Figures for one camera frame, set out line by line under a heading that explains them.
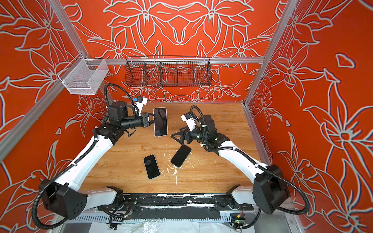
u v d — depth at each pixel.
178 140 0.68
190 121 0.67
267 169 0.42
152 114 0.68
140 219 0.70
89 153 0.46
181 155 0.90
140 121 0.63
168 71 0.98
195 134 0.66
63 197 0.37
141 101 0.64
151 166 0.85
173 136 0.68
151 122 0.67
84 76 0.92
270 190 0.40
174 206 0.73
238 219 0.69
